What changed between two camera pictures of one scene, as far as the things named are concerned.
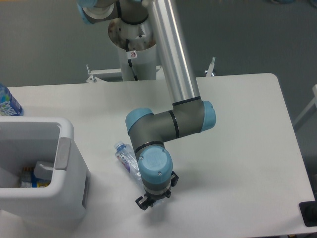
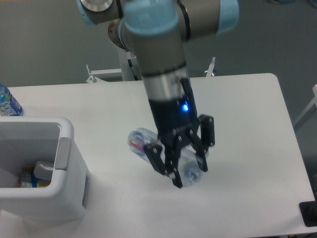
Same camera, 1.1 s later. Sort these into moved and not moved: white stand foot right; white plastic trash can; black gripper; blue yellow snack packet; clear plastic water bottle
Moved: black gripper; clear plastic water bottle
Not moved: white plastic trash can; white stand foot right; blue yellow snack packet
